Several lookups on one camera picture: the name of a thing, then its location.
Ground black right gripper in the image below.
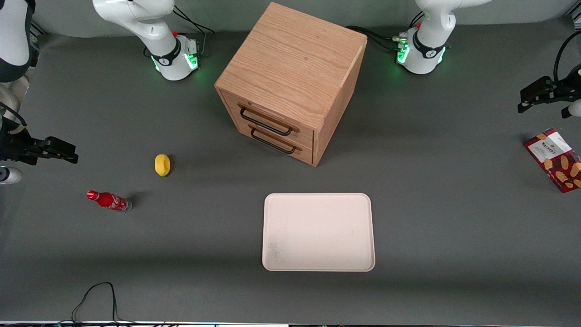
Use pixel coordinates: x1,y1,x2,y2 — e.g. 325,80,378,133
0,119,79,165

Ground white rectangular tray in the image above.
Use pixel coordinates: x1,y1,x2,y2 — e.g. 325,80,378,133
262,193,376,273

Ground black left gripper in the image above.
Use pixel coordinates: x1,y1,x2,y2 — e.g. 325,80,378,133
517,64,581,114

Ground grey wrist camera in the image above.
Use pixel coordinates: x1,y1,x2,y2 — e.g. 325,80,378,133
561,99,581,119
0,167,23,185

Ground red cola bottle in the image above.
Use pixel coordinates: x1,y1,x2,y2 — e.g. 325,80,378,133
86,190,133,213

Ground yellow lemon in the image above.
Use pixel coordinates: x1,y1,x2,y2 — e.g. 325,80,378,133
154,154,171,177

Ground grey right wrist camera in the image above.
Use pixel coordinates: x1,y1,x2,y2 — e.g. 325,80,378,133
0,167,23,185

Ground black left arm base cables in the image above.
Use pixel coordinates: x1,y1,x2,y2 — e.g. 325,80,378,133
347,11,425,51

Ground wooden drawer front, larger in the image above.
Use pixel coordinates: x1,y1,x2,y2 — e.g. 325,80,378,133
220,90,315,147

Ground black right arm base cables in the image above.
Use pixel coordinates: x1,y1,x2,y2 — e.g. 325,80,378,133
172,5,216,57

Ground wooden two-drawer cabinet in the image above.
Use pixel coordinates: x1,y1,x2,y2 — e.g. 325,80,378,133
214,2,368,167

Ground black arm base cables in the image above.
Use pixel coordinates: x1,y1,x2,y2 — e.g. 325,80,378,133
172,5,216,57
347,11,425,51

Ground black left arm wrist cable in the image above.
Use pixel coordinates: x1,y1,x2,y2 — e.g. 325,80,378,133
553,30,581,83

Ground wooden drawer front, smaller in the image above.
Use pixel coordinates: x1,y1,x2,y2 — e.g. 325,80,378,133
235,119,314,165

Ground black wire drawer handle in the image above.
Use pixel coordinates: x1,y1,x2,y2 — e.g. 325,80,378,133
249,124,303,155
239,104,300,137

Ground black looped table cable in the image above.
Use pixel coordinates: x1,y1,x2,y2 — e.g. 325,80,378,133
58,282,137,326

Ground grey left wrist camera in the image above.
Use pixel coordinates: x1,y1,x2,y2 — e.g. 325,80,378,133
561,99,581,119

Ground red cookie box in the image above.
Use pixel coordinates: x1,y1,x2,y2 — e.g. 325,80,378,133
523,128,581,193

